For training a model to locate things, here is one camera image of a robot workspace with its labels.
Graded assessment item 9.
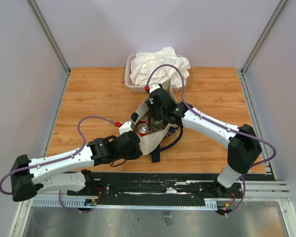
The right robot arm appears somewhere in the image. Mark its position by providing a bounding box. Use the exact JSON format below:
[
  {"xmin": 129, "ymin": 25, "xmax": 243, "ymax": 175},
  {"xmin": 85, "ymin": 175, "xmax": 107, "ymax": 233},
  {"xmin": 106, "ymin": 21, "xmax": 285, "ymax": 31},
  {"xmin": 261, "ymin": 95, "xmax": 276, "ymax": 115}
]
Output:
[{"xmin": 145, "ymin": 86, "xmax": 262, "ymax": 198}]

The clear glass bottle green cap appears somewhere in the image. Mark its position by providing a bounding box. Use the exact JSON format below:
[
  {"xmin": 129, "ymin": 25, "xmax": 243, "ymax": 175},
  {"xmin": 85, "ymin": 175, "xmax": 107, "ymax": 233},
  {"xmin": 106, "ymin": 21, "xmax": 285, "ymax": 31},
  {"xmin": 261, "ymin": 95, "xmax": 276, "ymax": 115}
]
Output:
[{"xmin": 149, "ymin": 118, "xmax": 166, "ymax": 133}]

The white crumpled cloth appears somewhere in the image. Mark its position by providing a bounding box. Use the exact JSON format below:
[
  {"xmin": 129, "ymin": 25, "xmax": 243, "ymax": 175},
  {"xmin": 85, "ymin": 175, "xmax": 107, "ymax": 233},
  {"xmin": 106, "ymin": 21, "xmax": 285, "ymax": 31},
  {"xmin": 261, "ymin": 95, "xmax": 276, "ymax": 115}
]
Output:
[{"xmin": 130, "ymin": 47, "xmax": 191, "ymax": 88}]

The cream canvas tote bag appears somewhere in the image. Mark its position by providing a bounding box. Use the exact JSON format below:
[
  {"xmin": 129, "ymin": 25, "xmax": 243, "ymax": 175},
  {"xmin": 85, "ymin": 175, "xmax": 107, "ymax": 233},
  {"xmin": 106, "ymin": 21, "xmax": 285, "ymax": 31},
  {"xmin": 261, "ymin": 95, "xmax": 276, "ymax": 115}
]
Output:
[{"xmin": 131, "ymin": 85, "xmax": 187, "ymax": 162}]

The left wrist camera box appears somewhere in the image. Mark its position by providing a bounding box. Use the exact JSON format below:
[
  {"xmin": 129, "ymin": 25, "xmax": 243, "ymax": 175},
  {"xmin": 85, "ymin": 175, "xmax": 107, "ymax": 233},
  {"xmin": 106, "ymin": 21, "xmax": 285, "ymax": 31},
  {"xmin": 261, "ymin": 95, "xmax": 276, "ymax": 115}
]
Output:
[{"xmin": 115, "ymin": 120, "xmax": 134, "ymax": 135}]

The red soda can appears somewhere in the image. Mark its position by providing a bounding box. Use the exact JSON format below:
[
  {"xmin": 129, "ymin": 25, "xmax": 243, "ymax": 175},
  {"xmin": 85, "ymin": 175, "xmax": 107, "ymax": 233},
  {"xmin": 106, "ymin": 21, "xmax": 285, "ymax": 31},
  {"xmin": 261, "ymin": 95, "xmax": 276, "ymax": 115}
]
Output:
[
  {"xmin": 138, "ymin": 114, "xmax": 149, "ymax": 124},
  {"xmin": 137, "ymin": 123, "xmax": 149, "ymax": 137}
]

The white plastic basket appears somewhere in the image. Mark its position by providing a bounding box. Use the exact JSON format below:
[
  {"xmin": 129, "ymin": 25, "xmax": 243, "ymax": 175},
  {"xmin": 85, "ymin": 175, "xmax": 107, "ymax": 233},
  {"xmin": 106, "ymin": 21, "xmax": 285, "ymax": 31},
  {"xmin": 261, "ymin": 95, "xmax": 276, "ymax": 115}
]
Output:
[{"xmin": 124, "ymin": 54, "xmax": 188, "ymax": 93}]

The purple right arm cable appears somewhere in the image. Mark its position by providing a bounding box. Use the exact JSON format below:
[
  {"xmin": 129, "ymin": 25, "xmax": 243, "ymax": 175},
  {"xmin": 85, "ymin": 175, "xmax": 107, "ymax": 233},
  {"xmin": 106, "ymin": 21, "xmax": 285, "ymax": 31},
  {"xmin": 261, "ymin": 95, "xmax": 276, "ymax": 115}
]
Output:
[{"xmin": 146, "ymin": 64, "xmax": 277, "ymax": 218}]

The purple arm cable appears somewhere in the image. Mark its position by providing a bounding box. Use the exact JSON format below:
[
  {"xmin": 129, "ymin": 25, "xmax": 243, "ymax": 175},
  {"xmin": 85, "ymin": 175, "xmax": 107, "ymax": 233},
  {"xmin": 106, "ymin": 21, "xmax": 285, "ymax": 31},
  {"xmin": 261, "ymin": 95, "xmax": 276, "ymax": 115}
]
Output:
[
  {"xmin": 146, "ymin": 64, "xmax": 277, "ymax": 218},
  {"xmin": 0, "ymin": 115, "xmax": 119, "ymax": 214}
]

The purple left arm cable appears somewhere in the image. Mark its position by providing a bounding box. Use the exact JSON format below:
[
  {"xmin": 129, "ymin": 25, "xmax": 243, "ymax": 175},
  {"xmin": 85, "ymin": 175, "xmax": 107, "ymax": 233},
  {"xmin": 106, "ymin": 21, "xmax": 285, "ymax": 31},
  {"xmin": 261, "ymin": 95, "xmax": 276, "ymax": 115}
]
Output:
[{"xmin": 0, "ymin": 115, "xmax": 119, "ymax": 214}]

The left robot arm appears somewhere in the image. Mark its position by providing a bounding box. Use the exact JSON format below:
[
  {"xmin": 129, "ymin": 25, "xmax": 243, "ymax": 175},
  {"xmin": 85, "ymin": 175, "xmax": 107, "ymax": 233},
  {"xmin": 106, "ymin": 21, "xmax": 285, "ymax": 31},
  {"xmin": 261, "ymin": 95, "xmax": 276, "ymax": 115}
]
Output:
[{"xmin": 10, "ymin": 131, "xmax": 143, "ymax": 202}]

